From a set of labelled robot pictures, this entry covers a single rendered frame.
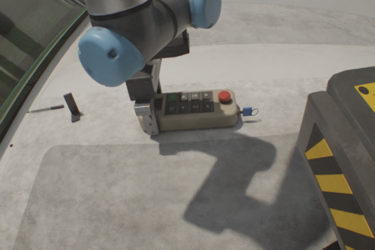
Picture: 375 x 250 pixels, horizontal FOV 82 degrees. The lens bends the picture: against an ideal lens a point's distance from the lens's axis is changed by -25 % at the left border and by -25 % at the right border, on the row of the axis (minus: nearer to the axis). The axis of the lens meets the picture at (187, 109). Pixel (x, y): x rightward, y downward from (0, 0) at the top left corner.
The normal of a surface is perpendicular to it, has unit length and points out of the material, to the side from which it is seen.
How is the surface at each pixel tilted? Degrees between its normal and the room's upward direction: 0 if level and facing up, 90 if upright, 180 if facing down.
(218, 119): 90
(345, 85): 0
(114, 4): 90
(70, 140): 0
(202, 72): 3
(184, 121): 90
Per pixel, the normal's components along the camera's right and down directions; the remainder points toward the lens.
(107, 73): -0.49, 0.63
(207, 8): 0.87, 0.26
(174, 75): -0.10, -0.77
